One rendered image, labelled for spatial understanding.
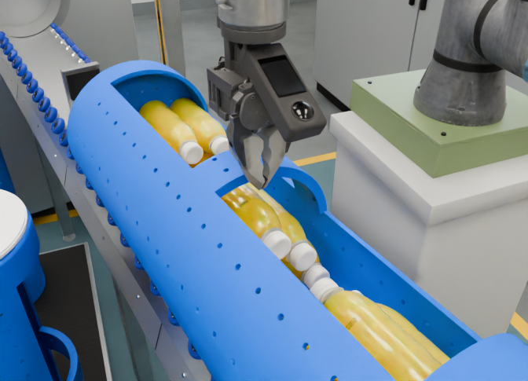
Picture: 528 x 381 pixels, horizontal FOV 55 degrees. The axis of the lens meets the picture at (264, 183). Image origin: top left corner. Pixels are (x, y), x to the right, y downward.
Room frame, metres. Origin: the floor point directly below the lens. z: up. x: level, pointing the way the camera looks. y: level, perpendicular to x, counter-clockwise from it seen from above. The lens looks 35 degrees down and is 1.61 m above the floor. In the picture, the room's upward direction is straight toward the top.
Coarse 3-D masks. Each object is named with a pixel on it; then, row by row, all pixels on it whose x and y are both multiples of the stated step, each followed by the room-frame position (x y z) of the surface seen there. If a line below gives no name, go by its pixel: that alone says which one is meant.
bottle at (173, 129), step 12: (144, 108) 0.93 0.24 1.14; (156, 108) 0.92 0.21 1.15; (168, 108) 0.92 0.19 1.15; (156, 120) 0.88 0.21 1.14; (168, 120) 0.87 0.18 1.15; (180, 120) 0.87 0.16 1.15; (168, 132) 0.83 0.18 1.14; (180, 132) 0.83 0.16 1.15; (192, 132) 0.84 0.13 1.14; (168, 144) 0.82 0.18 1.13; (180, 144) 0.81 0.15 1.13
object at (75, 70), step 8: (80, 64) 1.31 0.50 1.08; (88, 64) 1.31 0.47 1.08; (96, 64) 1.32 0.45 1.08; (64, 72) 1.27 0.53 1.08; (72, 72) 1.28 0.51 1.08; (80, 72) 1.28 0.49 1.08; (88, 72) 1.29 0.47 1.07; (96, 72) 1.30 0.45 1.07; (64, 80) 1.27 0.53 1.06; (72, 80) 1.26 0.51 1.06; (80, 80) 1.27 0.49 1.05; (88, 80) 1.28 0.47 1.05; (64, 88) 1.28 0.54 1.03; (72, 88) 1.26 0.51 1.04; (80, 88) 1.27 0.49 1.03; (72, 96) 1.26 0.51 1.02; (72, 104) 1.27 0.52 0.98
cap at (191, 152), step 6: (186, 144) 0.81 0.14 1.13; (192, 144) 0.80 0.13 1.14; (186, 150) 0.79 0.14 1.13; (192, 150) 0.80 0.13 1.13; (198, 150) 0.80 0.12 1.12; (186, 156) 0.79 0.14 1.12; (192, 156) 0.79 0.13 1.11; (198, 156) 0.80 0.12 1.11; (186, 162) 0.79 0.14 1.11; (192, 162) 0.79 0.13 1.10
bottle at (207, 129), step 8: (176, 104) 0.97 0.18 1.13; (184, 104) 0.97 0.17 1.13; (192, 104) 0.96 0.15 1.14; (176, 112) 0.95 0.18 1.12; (184, 112) 0.94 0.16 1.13; (192, 112) 0.93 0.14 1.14; (200, 112) 0.93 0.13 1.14; (184, 120) 0.92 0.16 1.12; (192, 120) 0.91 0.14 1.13; (200, 120) 0.90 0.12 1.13; (208, 120) 0.89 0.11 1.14; (216, 120) 0.91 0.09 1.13; (192, 128) 0.89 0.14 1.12; (200, 128) 0.88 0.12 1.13; (208, 128) 0.87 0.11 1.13; (216, 128) 0.87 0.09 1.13; (200, 136) 0.86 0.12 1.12; (208, 136) 0.86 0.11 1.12; (216, 136) 0.85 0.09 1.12; (224, 136) 0.86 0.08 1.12; (200, 144) 0.86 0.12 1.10; (208, 144) 0.85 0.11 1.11; (208, 152) 0.86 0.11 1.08
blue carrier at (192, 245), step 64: (128, 64) 0.94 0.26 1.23; (128, 128) 0.73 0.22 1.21; (128, 192) 0.62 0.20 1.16; (192, 192) 0.54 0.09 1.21; (320, 192) 0.63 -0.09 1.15; (192, 256) 0.46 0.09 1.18; (256, 256) 0.42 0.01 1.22; (320, 256) 0.62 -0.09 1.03; (192, 320) 0.41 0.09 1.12; (256, 320) 0.35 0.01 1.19; (320, 320) 0.33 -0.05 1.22; (448, 320) 0.42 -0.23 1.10
